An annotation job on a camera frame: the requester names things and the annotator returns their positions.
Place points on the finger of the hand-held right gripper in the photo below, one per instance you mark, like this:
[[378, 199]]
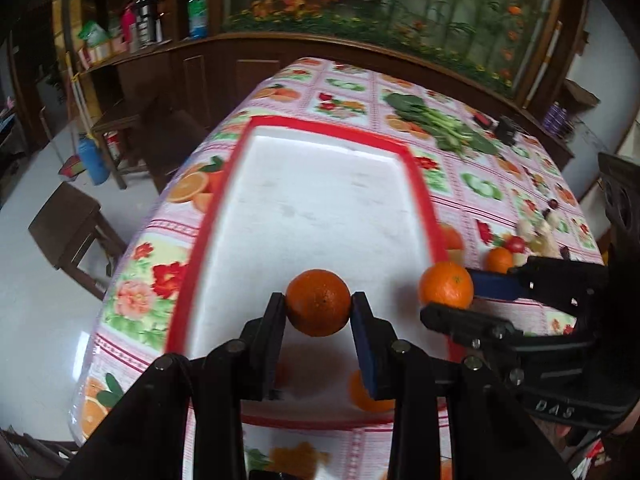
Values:
[[495, 285], [460, 322]]

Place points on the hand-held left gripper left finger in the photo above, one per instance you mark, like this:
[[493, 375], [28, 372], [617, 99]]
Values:
[[274, 340]]

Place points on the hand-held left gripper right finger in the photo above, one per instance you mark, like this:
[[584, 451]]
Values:
[[362, 345]]

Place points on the white tray with red rim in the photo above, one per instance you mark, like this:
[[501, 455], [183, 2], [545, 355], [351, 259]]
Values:
[[310, 200]]

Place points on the small orange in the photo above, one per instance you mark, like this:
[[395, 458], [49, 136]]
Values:
[[499, 260]]

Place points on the black device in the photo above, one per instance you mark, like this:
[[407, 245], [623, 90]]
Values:
[[509, 131]]

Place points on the red and black item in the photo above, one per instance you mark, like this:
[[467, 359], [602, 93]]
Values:
[[482, 119]]

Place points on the purple bundle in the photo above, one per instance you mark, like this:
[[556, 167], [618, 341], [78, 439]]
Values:
[[555, 119]]

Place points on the bunch of leafy greens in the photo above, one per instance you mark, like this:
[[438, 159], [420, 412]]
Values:
[[415, 110]]

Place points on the small wooden shelf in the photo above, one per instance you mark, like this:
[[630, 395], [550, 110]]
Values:
[[580, 92]]

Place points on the white pole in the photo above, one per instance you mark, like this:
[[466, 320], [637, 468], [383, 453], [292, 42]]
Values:
[[542, 65]]

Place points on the fruit print tablecloth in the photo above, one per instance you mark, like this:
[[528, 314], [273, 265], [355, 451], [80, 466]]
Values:
[[350, 105]]

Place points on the dark wooden stool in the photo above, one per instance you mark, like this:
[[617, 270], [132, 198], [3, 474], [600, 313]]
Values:
[[65, 220]]

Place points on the blue bottle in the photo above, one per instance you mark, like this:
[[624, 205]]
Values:
[[94, 160]]

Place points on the wooden chair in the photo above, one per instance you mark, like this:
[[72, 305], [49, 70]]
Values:
[[120, 125]]

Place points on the broom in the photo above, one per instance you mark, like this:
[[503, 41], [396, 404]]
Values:
[[71, 167]]

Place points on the green plastic bottle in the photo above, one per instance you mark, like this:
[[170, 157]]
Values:
[[198, 15]]

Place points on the black thermos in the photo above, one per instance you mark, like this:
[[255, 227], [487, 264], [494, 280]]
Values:
[[148, 22]]

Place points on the pink bottle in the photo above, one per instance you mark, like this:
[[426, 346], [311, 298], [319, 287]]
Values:
[[129, 30]]

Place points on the green packet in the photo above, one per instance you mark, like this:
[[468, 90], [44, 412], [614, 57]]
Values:
[[92, 35]]

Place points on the wooden wall cabinet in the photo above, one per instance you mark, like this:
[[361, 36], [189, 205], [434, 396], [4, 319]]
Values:
[[250, 67]]

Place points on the flower garden wall mural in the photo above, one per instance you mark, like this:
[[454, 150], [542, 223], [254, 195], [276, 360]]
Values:
[[400, 10]]

